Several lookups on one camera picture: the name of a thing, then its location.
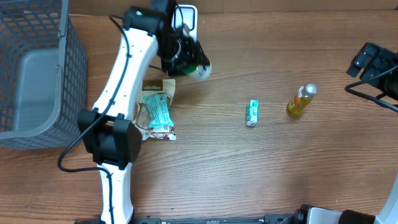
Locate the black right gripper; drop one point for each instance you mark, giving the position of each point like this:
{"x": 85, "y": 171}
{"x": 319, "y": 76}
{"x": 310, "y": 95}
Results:
{"x": 369, "y": 62}

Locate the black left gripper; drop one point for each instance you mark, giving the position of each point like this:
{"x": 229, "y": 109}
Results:
{"x": 194, "y": 55}

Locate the green lid white jar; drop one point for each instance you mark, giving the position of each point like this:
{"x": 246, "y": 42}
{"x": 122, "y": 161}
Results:
{"x": 198, "y": 72}

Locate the beige PanTree snack pouch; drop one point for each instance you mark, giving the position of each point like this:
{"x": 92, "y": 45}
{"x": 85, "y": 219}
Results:
{"x": 142, "y": 119}

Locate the teal snack bar wrapper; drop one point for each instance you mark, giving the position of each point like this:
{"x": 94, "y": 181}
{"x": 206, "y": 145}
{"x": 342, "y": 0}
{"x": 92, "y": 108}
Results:
{"x": 158, "y": 109}

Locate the yellow liquid bottle silver cap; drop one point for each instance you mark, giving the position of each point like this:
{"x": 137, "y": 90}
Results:
{"x": 304, "y": 96}

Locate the teal tissue pack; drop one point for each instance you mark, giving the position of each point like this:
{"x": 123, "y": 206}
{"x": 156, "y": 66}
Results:
{"x": 252, "y": 113}

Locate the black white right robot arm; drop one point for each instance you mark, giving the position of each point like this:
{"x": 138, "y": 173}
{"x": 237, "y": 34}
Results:
{"x": 346, "y": 147}

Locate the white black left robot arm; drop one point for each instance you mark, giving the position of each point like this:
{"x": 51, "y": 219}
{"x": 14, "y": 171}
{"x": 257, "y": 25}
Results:
{"x": 167, "y": 30}

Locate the grey plastic mesh basket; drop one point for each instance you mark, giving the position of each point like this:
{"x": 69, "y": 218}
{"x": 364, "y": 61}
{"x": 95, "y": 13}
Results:
{"x": 43, "y": 75}

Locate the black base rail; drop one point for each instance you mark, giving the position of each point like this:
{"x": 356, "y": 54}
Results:
{"x": 267, "y": 219}

